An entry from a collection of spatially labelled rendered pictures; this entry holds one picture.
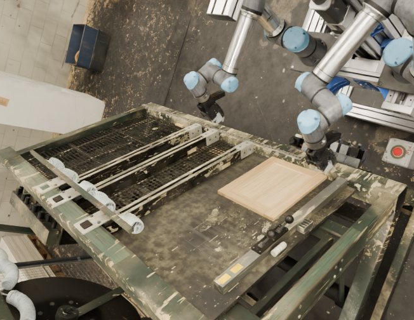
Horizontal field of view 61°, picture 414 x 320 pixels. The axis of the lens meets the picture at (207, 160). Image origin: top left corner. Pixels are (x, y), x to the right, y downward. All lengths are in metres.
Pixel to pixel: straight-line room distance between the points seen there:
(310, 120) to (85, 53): 4.73
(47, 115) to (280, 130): 3.23
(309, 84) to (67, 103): 4.30
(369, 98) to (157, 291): 2.03
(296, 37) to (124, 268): 1.33
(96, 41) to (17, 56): 1.37
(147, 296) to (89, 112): 4.34
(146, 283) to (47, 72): 5.56
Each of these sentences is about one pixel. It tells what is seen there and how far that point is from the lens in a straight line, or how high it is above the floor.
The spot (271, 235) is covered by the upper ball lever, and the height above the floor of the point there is 1.56.
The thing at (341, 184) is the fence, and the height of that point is 0.95.
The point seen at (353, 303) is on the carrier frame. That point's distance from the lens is 2.16.
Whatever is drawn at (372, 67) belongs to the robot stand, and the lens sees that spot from 2.02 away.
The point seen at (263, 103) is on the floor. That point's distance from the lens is 3.42.
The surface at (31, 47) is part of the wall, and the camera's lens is 6.49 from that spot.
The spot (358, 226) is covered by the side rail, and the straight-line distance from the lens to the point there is 1.67.
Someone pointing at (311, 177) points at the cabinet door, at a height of 0.95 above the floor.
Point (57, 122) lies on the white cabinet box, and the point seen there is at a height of 0.63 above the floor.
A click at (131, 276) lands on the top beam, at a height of 1.95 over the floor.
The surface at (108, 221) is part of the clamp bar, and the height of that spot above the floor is 1.83.
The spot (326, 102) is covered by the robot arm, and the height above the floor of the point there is 1.62.
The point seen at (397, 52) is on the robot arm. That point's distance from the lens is 1.65.
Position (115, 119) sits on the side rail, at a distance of 3.03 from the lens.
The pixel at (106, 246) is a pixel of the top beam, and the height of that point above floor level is 1.93.
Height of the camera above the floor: 2.77
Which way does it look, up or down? 48 degrees down
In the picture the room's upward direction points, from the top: 81 degrees counter-clockwise
